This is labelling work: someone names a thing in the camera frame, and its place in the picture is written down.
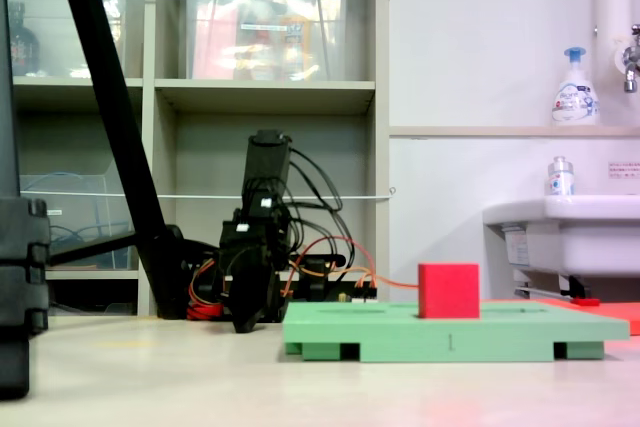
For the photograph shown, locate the red print wall sign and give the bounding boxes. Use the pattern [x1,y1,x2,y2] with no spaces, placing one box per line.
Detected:
[607,160,640,180]

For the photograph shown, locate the pink packet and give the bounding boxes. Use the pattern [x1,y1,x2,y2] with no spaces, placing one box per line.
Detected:
[192,0,240,81]

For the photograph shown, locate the small clear bottle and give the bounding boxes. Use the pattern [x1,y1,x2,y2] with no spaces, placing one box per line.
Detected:
[546,155,576,197]

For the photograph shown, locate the red square block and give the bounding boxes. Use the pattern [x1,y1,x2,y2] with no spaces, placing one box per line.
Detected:
[417,261,482,320]

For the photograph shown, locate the white orange spray bottle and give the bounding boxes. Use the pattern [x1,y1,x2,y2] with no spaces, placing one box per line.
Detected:
[278,0,317,81]

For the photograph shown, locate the metal faucet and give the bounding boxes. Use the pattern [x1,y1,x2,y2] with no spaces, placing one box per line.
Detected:
[621,23,640,95]

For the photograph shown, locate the thin black tripod brace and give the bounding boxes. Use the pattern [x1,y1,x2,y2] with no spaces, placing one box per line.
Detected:
[47,229,169,268]

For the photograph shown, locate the green shape sorter board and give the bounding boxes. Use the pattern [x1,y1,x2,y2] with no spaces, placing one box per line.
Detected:
[279,299,630,363]

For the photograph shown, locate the large clear storage bin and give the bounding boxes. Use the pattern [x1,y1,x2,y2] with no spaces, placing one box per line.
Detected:
[182,0,351,82]

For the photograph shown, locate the large orange foam board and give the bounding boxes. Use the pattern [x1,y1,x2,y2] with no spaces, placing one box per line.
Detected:
[479,297,574,305]

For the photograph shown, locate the notched black stack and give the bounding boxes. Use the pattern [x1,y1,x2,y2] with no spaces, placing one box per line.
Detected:
[0,195,52,402]

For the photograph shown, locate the white blue soap dispenser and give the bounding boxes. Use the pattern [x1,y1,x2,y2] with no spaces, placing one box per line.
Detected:
[551,45,601,127]

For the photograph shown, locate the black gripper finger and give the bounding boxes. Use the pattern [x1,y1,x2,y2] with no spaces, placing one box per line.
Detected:
[252,271,275,331]
[232,271,254,334]

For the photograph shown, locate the clear bin with cables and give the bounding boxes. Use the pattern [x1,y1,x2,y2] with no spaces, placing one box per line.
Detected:
[19,160,141,272]

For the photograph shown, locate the black elbow cable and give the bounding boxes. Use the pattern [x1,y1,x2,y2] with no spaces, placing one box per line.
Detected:
[279,146,357,271]

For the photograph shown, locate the black tripod leg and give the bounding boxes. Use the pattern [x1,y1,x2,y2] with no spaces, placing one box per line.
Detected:
[51,0,194,321]
[0,0,22,198]

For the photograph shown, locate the grey shelf unit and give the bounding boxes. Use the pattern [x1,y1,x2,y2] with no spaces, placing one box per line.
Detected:
[0,0,391,318]

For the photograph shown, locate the circuit board with wires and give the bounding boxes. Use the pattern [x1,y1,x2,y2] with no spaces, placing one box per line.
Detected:
[337,286,380,305]

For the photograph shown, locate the white cord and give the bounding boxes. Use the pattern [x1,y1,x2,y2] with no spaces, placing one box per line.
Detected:
[19,187,398,201]

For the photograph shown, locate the dark glass bottle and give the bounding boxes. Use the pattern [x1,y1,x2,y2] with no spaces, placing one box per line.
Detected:
[7,0,42,78]

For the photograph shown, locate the white sink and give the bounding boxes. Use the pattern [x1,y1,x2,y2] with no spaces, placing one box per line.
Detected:
[481,194,640,279]

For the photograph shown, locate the orange wire loop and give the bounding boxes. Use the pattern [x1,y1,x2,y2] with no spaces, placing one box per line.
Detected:
[372,274,420,293]

